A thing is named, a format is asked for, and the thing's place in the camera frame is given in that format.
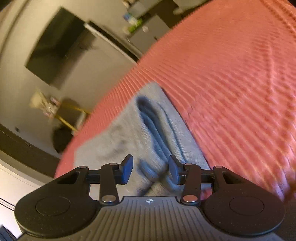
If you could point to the grey sweatpants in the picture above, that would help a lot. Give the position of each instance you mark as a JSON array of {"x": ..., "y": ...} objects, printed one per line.
[{"x": 150, "y": 129}]

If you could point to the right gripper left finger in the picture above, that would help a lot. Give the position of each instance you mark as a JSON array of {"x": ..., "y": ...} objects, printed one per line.
[{"x": 71, "y": 202}]

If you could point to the cream wrapped flower bouquet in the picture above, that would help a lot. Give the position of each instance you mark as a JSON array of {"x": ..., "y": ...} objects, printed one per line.
[{"x": 48, "y": 105}]

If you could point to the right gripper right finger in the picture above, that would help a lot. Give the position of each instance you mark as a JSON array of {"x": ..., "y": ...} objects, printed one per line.
[{"x": 229, "y": 202}]

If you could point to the round yellow-legged side table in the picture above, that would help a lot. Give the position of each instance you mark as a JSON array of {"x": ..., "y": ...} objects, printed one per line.
[{"x": 71, "y": 115}]

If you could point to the grey dresser cabinet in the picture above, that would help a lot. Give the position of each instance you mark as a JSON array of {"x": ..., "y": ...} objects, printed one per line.
[{"x": 157, "y": 19}]

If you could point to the black wall television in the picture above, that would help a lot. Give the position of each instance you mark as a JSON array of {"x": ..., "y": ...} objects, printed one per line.
[{"x": 54, "y": 46}]

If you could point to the blue white tissue pack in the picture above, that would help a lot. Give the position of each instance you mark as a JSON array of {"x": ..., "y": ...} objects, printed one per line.
[{"x": 130, "y": 19}]

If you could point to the white wardrobe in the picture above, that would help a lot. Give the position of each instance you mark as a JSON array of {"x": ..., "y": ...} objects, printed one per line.
[{"x": 15, "y": 185}]

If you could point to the black bag on floor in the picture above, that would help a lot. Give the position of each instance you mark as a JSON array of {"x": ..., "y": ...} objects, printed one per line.
[{"x": 61, "y": 137}]

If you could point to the red ribbed bedspread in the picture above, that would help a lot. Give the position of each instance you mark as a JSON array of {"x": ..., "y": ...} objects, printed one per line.
[{"x": 229, "y": 70}]

